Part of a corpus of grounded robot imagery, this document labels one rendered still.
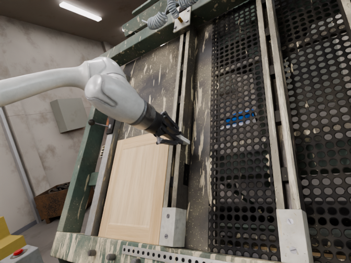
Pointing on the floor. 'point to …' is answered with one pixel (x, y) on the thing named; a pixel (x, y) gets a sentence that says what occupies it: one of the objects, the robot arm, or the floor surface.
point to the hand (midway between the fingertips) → (182, 140)
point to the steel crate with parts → (55, 202)
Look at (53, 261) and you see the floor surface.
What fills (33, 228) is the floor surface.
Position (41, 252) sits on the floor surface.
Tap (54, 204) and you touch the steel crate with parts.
